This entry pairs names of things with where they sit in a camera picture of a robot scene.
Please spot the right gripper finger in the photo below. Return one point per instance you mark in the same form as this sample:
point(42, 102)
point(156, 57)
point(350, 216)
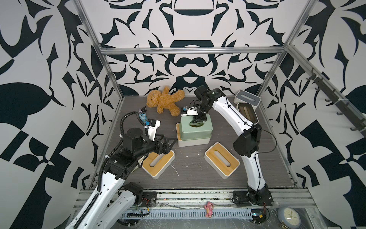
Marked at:
point(197, 123)
point(195, 119)

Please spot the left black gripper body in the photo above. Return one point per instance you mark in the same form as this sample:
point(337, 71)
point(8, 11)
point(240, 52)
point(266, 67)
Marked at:
point(157, 149)

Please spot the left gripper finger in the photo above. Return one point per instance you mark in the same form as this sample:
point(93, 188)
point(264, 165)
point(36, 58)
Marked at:
point(165, 149)
point(168, 141)

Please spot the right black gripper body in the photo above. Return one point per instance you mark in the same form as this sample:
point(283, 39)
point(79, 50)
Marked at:
point(201, 109)

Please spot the white bamboo tissue box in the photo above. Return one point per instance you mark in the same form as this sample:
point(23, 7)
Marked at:
point(155, 164)
point(221, 160)
point(189, 143)

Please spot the green tissue box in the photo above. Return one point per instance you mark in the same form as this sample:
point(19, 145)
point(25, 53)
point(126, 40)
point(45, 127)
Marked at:
point(189, 132)

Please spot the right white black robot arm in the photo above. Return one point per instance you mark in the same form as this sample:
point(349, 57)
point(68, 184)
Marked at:
point(246, 145)

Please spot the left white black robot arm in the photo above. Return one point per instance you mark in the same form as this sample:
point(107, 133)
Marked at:
point(112, 197)

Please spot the grey lid white tissue box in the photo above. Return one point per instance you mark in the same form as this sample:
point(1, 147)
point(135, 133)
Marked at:
point(246, 97)

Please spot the cream dark-lid tissue box right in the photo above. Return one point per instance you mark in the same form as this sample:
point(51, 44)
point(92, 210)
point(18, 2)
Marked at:
point(248, 112)

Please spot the blue robot toy figure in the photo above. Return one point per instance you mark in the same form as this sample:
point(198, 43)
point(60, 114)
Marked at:
point(143, 117)

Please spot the brown teddy bear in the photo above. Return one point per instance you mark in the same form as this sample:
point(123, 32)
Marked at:
point(165, 101)

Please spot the small dark purple toy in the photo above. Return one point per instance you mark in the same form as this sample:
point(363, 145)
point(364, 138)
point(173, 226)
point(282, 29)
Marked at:
point(143, 110)

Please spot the pink toy figure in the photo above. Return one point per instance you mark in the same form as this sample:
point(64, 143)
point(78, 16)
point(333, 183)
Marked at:
point(209, 209)

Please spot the small green circuit board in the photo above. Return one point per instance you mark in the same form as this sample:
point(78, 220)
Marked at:
point(258, 217)

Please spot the round white clock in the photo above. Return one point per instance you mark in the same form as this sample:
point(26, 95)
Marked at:
point(289, 217)

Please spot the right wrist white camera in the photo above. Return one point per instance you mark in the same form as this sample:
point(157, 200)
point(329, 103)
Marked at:
point(186, 111)

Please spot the wrist white camera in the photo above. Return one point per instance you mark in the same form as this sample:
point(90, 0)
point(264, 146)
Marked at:
point(151, 125)
point(186, 111)

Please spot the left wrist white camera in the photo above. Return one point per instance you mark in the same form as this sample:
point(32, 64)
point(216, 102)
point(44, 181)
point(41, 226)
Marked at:
point(151, 125)

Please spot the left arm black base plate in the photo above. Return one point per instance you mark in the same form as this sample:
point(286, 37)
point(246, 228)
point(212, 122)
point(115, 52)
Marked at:
point(147, 199)

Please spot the grey slotted cable duct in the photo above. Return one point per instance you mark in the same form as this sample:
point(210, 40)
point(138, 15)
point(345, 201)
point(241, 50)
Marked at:
point(244, 214)

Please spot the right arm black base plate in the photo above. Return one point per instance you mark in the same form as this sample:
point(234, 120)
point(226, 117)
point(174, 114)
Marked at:
point(252, 198)

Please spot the aluminium frame rail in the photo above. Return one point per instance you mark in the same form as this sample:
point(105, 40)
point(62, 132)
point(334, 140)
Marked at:
point(191, 50)

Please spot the grey wall hook rail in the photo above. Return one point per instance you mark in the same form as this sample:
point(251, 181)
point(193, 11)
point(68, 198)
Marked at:
point(343, 104)

